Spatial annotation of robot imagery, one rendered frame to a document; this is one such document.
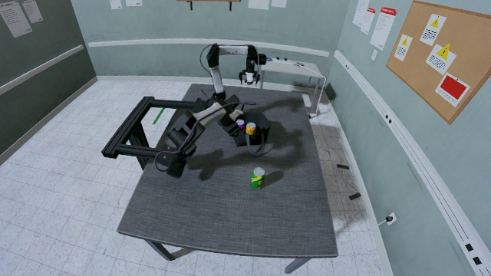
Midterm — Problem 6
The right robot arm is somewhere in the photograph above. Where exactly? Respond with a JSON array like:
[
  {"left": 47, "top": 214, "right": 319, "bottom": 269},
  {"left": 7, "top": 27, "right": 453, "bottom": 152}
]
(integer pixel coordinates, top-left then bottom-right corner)
[{"left": 166, "top": 94, "right": 240, "bottom": 177}]

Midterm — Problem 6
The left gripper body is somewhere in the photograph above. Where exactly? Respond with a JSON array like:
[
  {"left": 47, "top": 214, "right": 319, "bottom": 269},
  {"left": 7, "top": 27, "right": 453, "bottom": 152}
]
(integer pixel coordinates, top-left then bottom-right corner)
[{"left": 239, "top": 65, "right": 260, "bottom": 82}]

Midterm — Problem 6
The purple drink can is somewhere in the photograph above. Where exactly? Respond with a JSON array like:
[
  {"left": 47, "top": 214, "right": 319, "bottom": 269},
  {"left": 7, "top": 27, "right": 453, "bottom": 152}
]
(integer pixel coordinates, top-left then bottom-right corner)
[{"left": 236, "top": 120, "right": 245, "bottom": 133}]

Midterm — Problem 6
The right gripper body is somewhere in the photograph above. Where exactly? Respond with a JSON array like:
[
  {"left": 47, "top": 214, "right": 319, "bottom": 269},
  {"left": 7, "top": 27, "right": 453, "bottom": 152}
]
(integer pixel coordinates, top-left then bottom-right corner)
[{"left": 217, "top": 110, "right": 243, "bottom": 136}]

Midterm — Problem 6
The black tote bag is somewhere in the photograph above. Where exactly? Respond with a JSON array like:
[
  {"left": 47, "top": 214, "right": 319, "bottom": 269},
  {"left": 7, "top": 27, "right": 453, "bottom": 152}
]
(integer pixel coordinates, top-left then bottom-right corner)
[{"left": 233, "top": 113, "right": 271, "bottom": 156}]

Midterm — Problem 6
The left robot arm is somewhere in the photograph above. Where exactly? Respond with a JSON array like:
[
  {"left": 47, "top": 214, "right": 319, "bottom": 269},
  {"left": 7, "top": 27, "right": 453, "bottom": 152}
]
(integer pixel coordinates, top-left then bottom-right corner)
[{"left": 205, "top": 45, "right": 266, "bottom": 110}]

